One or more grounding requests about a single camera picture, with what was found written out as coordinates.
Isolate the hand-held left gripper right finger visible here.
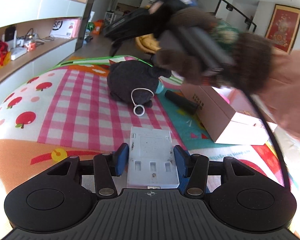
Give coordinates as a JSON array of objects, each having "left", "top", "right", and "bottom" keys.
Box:
[{"left": 173, "top": 145, "right": 260, "bottom": 197}]

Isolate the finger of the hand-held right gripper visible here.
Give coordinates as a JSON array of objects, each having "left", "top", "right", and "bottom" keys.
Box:
[{"left": 104, "top": 7, "right": 165, "bottom": 56}]

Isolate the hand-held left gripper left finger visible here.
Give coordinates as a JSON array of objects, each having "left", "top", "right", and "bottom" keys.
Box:
[{"left": 47, "top": 143, "right": 129, "bottom": 198}]

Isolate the grey plastic mounting plate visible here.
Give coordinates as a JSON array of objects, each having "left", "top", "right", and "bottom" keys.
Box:
[{"left": 126, "top": 126, "right": 179, "bottom": 189}]

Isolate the person's right forearm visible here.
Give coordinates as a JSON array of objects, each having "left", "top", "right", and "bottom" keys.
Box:
[{"left": 250, "top": 49, "right": 300, "bottom": 148}]

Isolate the person's right hand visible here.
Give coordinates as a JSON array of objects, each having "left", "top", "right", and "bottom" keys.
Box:
[{"left": 150, "top": 1, "right": 275, "bottom": 89}]

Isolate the white stool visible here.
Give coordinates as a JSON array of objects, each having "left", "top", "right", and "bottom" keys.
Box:
[{"left": 104, "top": 11, "right": 116, "bottom": 26}]

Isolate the yellow cushion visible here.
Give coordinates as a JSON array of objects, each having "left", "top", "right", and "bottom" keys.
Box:
[{"left": 136, "top": 33, "right": 163, "bottom": 55}]

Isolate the orange bag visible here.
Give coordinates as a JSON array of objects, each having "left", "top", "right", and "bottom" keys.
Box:
[{"left": 92, "top": 21, "right": 105, "bottom": 35}]

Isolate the black lamp stand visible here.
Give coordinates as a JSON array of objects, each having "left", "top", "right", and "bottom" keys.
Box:
[{"left": 214, "top": 0, "right": 257, "bottom": 33}]

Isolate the black plush toy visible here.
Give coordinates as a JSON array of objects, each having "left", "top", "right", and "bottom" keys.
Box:
[{"left": 107, "top": 60, "right": 172, "bottom": 108}]

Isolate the teal ball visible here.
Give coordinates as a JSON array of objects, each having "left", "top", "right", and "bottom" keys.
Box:
[{"left": 155, "top": 79, "right": 166, "bottom": 95}]

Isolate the black cylinder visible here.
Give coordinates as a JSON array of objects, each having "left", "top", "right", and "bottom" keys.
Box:
[{"left": 164, "top": 90, "right": 199, "bottom": 115}]

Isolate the pink cardboard box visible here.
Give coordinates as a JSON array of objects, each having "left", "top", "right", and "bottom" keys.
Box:
[{"left": 179, "top": 84, "right": 278, "bottom": 146}]

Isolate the white printed carton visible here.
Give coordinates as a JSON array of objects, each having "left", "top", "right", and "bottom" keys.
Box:
[{"left": 49, "top": 18, "right": 81, "bottom": 40}]

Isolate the colourful printed play mat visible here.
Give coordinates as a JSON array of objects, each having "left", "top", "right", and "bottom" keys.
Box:
[{"left": 0, "top": 55, "right": 300, "bottom": 240}]

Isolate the red framed picture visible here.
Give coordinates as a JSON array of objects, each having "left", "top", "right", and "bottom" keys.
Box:
[{"left": 264, "top": 4, "right": 300, "bottom": 53}]

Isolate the white router box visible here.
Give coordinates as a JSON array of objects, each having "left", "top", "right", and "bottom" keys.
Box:
[{"left": 9, "top": 47, "right": 28, "bottom": 61}]

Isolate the black electronic device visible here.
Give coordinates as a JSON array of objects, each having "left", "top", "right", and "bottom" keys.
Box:
[{"left": 4, "top": 26, "right": 17, "bottom": 43}]

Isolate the red and yellow toy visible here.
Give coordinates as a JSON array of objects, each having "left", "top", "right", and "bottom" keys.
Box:
[{"left": 0, "top": 41, "right": 12, "bottom": 71}]

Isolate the white cord with ring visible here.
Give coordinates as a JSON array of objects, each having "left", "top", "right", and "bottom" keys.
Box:
[{"left": 131, "top": 88, "right": 155, "bottom": 117}]

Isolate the wooden wall shelf unit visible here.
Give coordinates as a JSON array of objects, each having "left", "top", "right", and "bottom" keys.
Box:
[{"left": 0, "top": 0, "right": 96, "bottom": 94}]

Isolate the black cable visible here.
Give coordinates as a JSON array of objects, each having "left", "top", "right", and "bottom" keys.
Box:
[{"left": 244, "top": 89, "right": 291, "bottom": 188}]

